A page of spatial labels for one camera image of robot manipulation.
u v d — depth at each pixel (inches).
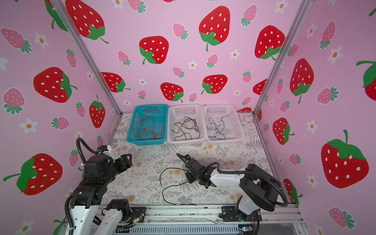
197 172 26.0
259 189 17.3
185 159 28.1
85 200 17.8
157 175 34.7
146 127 42.7
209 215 29.6
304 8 27.1
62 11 27.1
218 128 42.7
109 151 24.9
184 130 42.3
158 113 46.8
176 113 45.1
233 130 42.3
